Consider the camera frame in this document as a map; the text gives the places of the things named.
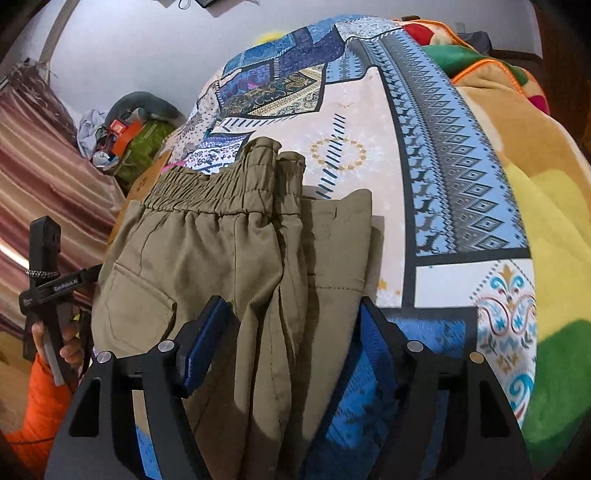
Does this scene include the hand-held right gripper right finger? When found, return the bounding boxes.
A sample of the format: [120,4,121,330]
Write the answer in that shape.
[358,298,529,480]

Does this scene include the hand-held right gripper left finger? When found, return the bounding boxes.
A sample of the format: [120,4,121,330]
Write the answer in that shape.
[44,295,241,480]

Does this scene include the khaki pants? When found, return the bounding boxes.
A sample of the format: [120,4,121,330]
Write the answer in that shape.
[90,136,375,480]

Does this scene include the person's left forearm orange sleeve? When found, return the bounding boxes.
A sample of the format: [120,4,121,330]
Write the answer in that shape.
[7,355,77,476]

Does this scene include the person's left hand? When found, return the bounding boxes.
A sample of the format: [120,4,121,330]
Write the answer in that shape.
[23,318,86,370]

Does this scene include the striped brown curtain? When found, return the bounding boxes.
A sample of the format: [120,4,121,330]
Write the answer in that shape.
[0,60,127,342]

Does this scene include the grey-white clothes pile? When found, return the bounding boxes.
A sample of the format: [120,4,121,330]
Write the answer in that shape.
[76,110,109,158]

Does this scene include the orange box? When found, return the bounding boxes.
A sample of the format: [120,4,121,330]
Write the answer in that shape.
[106,119,144,155]

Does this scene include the blue patchwork bed sheet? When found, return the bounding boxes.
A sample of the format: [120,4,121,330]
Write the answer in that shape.
[139,16,539,480]

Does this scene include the grey plush pillow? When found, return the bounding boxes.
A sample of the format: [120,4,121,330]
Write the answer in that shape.
[108,91,185,127]

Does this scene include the multicoloured fleece blanket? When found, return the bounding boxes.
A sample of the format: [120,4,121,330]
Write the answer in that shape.
[392,16,591,462]

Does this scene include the dark grey bag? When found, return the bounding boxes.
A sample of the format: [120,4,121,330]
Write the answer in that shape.
[457,31,492,54]

